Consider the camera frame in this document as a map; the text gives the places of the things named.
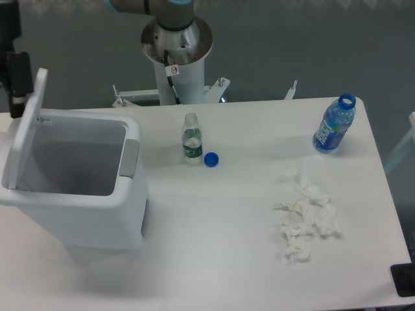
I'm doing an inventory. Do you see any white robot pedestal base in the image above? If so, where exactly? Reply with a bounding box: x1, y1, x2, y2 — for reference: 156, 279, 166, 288
112, 16, 299, 108

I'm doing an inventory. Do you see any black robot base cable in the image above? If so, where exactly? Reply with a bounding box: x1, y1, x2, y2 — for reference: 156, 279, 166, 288
163, 49, 181, 105

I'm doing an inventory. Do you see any small clear plastic bottle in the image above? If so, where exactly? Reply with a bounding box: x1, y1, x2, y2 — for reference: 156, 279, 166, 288
181, 113, 203, 164

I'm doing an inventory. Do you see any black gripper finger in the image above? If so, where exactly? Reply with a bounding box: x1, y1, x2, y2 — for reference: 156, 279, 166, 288
5, 52, 34, 119

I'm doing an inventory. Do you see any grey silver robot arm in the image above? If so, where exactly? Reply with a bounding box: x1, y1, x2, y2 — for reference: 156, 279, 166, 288
1, 1, 195, 119

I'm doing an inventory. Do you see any blue plastic drink bottle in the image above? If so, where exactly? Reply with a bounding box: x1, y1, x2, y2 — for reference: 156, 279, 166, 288
313, 93, 356, 154

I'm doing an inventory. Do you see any black device at corner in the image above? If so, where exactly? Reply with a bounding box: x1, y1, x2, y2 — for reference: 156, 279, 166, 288
390, 263, 414, 297

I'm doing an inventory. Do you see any crumpled white tissue pile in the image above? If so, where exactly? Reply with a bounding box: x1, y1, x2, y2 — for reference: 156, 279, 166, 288
274, 170, 343, 265

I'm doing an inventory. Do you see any blue bottle cap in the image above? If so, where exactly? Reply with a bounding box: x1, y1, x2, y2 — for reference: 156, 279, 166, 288
204, 152, 219, 168

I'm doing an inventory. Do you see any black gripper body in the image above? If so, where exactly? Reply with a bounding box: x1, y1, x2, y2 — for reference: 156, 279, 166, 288
1, 1, 21, 87

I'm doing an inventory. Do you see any white trash can body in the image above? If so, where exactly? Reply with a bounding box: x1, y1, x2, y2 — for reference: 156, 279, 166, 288
1, 109, 148, 249

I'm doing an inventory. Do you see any white frame at right edge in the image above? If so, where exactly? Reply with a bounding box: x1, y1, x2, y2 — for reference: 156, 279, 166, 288
383, 112, 414, 175

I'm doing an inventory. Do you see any white trash can lid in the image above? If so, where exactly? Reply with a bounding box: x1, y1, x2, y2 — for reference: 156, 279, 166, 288
1, 68, 48, 190

